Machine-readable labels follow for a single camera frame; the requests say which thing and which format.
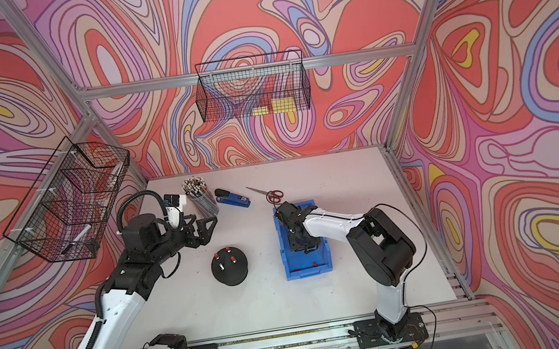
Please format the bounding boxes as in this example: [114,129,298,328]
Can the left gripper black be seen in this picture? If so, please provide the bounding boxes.
[143,209,223,269]

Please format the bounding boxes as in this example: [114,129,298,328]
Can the blue plastic bin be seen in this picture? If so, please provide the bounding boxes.
[274,200,333,281]

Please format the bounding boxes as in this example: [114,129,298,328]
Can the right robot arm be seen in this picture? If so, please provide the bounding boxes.
[274,202,429,349]

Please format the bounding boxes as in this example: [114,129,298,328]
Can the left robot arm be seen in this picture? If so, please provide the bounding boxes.
[78,190,218,349]

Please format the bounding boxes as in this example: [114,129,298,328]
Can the black round screw base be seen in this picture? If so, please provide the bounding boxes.
[211,246,249,287]

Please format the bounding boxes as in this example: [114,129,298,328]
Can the blue black stapler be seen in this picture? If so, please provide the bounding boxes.
[214,188,251,208]

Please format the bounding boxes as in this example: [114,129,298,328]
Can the metal pen cup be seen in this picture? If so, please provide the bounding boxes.
[182,176,220,218]

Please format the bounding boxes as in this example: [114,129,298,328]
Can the yellow sticky note pad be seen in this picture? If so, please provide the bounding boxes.
[271,97,297,114]

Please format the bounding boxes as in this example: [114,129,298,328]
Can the white marker in basket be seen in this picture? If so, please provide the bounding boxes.
[62,225,92,255]

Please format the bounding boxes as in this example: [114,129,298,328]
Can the red handled scissors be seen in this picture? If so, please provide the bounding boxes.
[247,186,284,205]

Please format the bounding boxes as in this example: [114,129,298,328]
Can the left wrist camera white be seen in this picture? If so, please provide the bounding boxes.
[163,194,188,229]

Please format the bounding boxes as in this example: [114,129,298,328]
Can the black wire basket back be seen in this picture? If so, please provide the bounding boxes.
[194,48,312,123]

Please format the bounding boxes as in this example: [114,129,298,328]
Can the black wire basket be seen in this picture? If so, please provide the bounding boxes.
[194,48,312,123]
[3,138,131,263]

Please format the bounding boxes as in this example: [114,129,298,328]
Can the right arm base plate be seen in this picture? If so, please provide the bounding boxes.
[347,312,430,349]

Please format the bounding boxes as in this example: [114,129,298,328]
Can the black wire basket left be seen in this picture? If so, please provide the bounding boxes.
[3,138,131,263]

